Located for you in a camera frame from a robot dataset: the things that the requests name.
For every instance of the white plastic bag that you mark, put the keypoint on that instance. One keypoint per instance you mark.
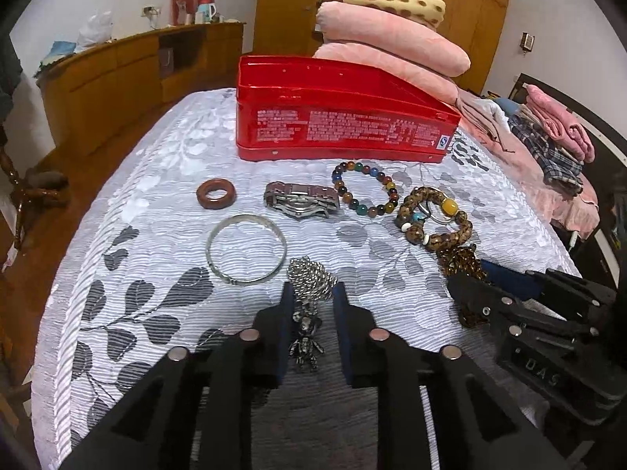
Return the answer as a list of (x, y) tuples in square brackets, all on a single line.
[(95, 29)]

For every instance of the blue pillow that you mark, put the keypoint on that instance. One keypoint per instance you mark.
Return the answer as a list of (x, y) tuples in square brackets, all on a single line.
[(504, 105)]

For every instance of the folded pink garment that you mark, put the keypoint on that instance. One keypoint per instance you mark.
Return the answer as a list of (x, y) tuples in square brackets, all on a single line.
[(563, 122)]

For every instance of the dark grey coat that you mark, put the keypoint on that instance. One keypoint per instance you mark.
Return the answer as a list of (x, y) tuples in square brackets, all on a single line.
[(7, 78)]

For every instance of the small wall device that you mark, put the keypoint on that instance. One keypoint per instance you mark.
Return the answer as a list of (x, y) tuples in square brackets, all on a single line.
[(527, 42)]

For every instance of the silver bangle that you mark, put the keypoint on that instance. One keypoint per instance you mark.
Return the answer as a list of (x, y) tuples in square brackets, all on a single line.
[(247, 219)]

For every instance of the red picture with white figure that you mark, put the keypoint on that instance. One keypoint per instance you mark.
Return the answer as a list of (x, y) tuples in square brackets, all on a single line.
[(182, 7)]

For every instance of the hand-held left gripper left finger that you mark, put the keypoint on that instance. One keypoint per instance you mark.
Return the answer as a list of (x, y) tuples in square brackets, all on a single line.
[(288, 333)]

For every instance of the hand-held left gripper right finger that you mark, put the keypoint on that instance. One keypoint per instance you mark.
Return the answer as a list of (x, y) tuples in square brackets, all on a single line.
[(343, 338)]

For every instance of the giraffe-print blanket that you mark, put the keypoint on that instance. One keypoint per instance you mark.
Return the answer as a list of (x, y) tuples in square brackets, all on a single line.
[(392, 5)]

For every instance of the white and blue kettle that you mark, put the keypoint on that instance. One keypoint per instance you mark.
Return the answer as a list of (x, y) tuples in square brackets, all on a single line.
[(205, 13)]

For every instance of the folded plaid clothes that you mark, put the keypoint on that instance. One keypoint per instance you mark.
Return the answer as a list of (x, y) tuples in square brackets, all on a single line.
[(543, 152)]

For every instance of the wall socket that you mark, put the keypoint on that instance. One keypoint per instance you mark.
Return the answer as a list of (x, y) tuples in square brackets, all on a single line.
[(151, 10)]

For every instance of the pink bed sheet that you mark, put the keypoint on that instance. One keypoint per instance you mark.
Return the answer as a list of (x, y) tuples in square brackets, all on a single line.
[(519, 176)]

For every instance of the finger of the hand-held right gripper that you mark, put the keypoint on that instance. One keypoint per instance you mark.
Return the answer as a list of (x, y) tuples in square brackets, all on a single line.
[(470, 293), (509, 279)]

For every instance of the folded pink blanket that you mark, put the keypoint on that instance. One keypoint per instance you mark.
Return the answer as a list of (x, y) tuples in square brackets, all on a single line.
[(387, 39), (392, 71)]

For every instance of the red tin box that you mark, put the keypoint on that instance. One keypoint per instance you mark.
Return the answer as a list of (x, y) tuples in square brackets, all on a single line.
[(343, 117)]

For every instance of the paper bag in sideboard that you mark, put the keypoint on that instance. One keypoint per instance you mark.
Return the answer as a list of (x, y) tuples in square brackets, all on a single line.
[(166, 61)]

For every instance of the wooden sideboard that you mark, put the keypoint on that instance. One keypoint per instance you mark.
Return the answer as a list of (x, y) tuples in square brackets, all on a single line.
[(112, 83)]

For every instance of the silver metal watch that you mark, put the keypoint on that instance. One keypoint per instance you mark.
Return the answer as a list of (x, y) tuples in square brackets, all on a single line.
[(299, 203)]

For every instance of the dark slippers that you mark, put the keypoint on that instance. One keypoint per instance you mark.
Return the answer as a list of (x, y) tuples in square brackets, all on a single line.
[(51, 178)]

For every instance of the wooden coat rack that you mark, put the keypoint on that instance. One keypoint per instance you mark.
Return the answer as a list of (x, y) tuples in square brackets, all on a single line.
[(22, 200)]

